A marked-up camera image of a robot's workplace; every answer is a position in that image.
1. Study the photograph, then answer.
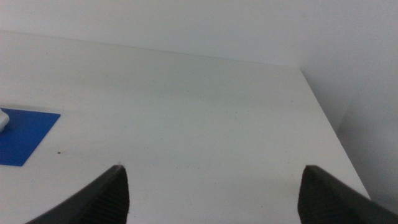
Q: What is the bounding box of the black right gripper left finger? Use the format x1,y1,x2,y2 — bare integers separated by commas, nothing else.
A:
25,164,131,224

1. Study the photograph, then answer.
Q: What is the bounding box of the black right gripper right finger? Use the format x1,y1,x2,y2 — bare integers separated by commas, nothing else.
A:
297,165,398,224

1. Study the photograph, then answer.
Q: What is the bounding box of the white sneaker with red stripes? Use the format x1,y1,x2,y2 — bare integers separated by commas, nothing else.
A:
0,108,10,134

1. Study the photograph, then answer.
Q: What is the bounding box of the blue rectangular mat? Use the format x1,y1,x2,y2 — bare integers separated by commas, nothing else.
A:
0,107,62,167

